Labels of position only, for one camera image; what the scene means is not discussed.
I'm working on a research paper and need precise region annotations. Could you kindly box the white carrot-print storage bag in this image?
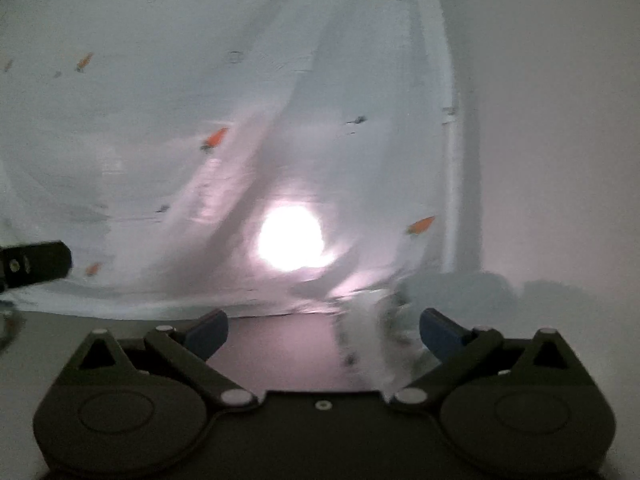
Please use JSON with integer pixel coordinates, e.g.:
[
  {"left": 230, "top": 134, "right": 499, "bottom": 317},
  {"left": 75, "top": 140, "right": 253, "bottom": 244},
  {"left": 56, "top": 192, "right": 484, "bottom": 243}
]
[{"left": 1, "top": 0, "right": 461, "bottom": 390}]

